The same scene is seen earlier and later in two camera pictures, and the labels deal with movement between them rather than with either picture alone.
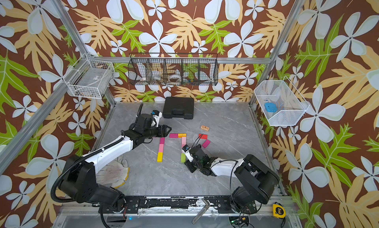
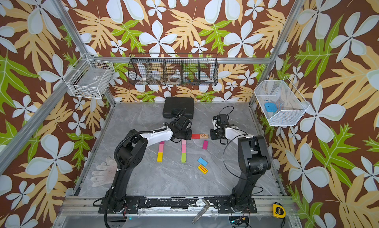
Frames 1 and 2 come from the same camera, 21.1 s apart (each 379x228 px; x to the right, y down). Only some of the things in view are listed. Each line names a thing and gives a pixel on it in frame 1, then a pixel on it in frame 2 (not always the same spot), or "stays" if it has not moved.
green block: [183, 158] stays
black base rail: [225, 205] stays
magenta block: [206, 143] stays
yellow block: [160, 157] stays
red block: [203, 136] to [195, 136]
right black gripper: [188, 165] to [212, 134]
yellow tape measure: [279, 211] stays
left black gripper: [162, 131] to [189, 135]
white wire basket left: [88, 78] stays
